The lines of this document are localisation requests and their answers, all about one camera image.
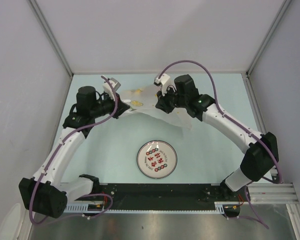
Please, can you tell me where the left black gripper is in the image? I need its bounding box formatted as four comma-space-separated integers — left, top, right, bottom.
90, 91, 130, 120

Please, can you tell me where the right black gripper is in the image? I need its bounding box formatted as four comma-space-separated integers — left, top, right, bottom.
155, 85, 187, 115

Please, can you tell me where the white plastic bag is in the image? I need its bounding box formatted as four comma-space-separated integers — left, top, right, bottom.
120, 85, 193, 140

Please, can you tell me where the round printed plate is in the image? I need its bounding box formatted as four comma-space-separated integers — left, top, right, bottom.
136, 140, 178, 179

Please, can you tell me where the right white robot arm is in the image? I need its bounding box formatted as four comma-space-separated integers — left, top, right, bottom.
154, 73, 279, 201

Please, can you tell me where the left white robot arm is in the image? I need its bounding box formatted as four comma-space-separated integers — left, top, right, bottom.
18, 86, 130, 219

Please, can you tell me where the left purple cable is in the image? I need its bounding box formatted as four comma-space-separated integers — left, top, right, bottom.
28, 76, 120, 226

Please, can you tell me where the purple cable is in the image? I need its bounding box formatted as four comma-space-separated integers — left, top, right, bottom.
158, 59, 283, 230
28, 76, 120, 226

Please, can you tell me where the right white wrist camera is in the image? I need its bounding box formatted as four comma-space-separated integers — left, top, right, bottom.
153, 73, 173, 96

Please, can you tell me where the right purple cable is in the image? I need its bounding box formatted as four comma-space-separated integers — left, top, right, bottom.
158, 59, 283, 230

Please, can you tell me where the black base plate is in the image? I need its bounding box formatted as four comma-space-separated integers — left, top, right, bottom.
78, 183, 251, 217

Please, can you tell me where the left aluminium frame post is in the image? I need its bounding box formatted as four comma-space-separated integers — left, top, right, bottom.
26, 0, 74, 79

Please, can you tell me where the aluminium frame post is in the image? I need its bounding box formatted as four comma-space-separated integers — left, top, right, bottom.
245, 0, 294, 78
26, 0, 74, 79

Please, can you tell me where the white slotted cable duct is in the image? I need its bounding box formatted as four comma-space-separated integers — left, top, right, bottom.
36, 201, 227, 215

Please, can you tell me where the aluminium front rail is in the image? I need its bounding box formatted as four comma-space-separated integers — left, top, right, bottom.
26, 182, 298, 204

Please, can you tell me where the right aluminium frame post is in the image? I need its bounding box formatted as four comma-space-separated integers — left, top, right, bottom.
245, 0, 294, 78

